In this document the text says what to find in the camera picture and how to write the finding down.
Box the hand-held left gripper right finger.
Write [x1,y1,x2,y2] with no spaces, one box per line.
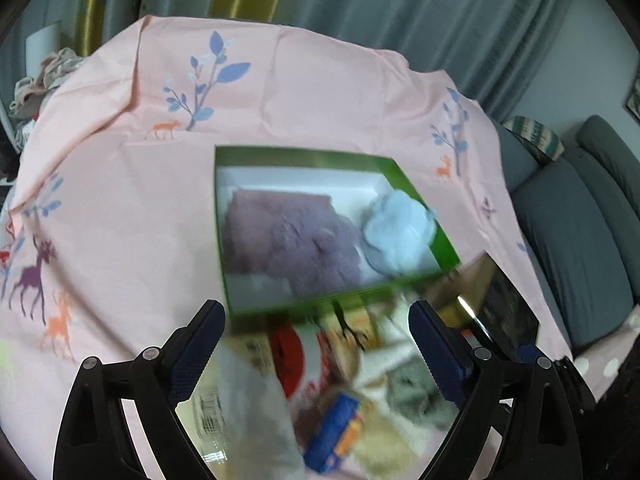
[407,299,584,480]

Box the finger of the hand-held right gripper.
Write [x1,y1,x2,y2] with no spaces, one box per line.
[515,342,597,413]

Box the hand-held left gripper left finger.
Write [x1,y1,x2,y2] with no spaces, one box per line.
[52,299,228,480]

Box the grey-green cloth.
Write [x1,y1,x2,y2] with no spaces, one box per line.
[386,360,459,432]

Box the green cardboard box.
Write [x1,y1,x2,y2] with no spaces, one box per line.
[214,145,462,317]

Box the light blue fluffy cloth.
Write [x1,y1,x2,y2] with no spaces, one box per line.
[362,190,439,277]

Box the purple towel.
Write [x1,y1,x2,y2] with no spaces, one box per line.
[222,187,364,297]

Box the pink dotted cushion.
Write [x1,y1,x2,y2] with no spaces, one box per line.
[572,305,640,403]

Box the white plastic bag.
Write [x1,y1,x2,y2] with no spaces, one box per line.
[196,344,307,480]

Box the yellowish package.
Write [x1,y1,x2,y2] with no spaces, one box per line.
[320,305,388,361]

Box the red and white package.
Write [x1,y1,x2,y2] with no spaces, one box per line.
[269,322,346,411]

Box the dark cloth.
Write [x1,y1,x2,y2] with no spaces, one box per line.
[575,332,640,480]

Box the blue snack packet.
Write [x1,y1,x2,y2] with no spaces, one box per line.
[302,392,364,476]

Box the grey sofa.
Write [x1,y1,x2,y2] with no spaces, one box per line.
[492,114,640,352]

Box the pink printed cloth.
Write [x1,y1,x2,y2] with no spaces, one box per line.
[0,15,574,480]

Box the striped patterned cushion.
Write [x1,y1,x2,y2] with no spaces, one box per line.
[502,115,566,162]

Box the pile of clothes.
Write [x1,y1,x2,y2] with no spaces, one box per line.
[7,47,90,152]

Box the white panel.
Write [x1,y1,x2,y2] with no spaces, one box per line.
[25,22,64,69]

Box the teal curtain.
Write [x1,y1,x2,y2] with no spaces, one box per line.
[0,0,587,122]

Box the wall picture frame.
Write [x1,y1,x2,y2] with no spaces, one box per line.
[624,67,640,122]

